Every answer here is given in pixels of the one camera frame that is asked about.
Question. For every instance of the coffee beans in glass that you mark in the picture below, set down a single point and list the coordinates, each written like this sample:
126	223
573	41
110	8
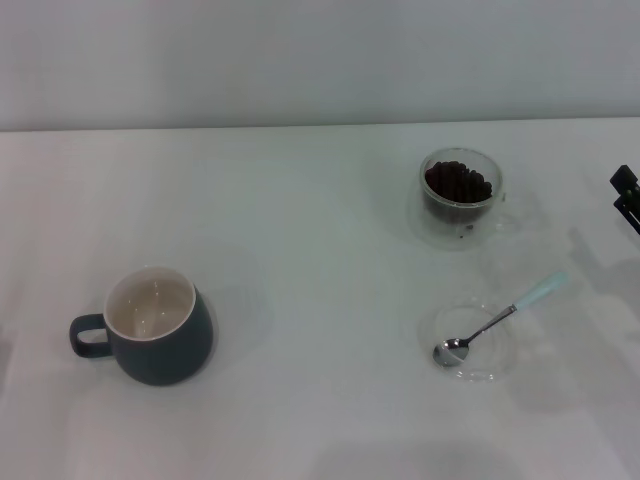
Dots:
457	182

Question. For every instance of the clear glass saucer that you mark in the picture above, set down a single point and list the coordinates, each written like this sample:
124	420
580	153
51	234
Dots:
495	360

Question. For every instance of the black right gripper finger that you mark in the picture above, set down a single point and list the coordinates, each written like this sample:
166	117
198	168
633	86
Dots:
627	177
631	210

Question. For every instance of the clear double-wall glass cup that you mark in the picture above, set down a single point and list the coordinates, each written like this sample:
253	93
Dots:
417	220

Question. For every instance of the dark grey mug white inside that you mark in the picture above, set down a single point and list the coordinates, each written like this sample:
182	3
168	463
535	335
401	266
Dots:
165	360

